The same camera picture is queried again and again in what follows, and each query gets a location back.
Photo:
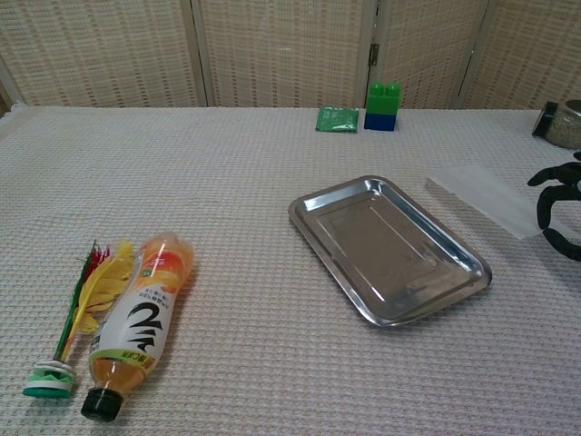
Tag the metal container at edge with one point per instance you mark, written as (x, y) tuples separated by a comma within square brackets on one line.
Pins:
[(565, 127)]

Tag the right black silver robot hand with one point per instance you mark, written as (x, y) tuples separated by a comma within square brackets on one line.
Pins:
[(543, 209)]

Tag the green toy brick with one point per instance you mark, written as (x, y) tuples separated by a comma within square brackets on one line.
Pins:
[(382, 101)]

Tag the feather shuttlecock with green base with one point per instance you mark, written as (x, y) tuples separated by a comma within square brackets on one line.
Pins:
[(102, 281)]

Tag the metal screen hinge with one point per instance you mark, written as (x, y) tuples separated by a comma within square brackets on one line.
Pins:
[(374, 53)]

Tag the white paper sheet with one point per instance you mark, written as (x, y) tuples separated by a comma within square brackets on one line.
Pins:
[(490, 195)]

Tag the green foil packet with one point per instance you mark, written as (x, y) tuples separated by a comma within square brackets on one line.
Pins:
[(337, 119)]

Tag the white woven tablecloth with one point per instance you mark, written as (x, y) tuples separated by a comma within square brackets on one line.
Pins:
[(227, 181)]

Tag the woven folding screen panel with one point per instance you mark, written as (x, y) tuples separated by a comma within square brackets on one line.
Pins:
[(286, 50), (531, 50), (426, 50), (100, 50)]

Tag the orange drink plastic bottle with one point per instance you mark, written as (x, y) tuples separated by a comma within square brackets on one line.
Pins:
[(140, 318)]

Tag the blue toy brick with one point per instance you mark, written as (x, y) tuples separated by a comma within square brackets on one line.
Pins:
[(379, 122)]

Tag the rectangular metal tray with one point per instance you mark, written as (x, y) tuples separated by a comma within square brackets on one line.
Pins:
[(386, 254)]

